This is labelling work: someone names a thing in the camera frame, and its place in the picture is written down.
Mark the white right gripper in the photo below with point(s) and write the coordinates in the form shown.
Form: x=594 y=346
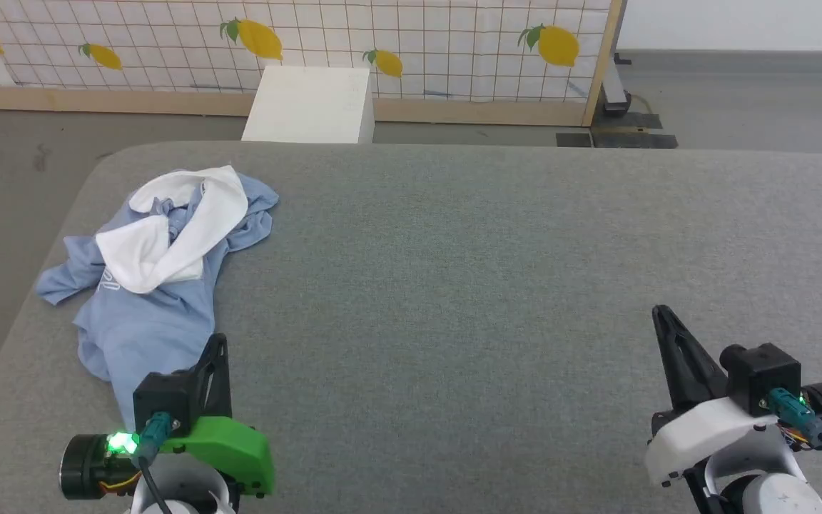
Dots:
x=703 y=428

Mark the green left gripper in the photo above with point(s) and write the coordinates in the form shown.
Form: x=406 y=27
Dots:
x=232 y=450

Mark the light blue white shirt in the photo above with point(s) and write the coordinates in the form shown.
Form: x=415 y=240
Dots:
x=147 y=321

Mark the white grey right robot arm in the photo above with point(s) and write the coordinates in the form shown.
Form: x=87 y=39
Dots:
x=775 y=496

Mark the black floor plate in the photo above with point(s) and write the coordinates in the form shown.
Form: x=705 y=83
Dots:
x=632 y=139

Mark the white box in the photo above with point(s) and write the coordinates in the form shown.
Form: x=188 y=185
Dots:
x=311 y=107

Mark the grey metal partition foot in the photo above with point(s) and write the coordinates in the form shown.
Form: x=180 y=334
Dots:
x=614 y=89

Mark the white board partition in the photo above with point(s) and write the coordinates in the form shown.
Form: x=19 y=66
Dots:
x=739 y=25

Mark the lemon print tiled partition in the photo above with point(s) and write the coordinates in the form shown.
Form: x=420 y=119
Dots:
x=418 y=36

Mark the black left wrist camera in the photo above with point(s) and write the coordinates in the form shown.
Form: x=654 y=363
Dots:
x=165 y=400

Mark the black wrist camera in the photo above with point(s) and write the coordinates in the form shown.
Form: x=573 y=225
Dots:
x=768 y=371
x=165 y=400

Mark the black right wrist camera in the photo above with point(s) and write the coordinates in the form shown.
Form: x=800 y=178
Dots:
x=768 y=371

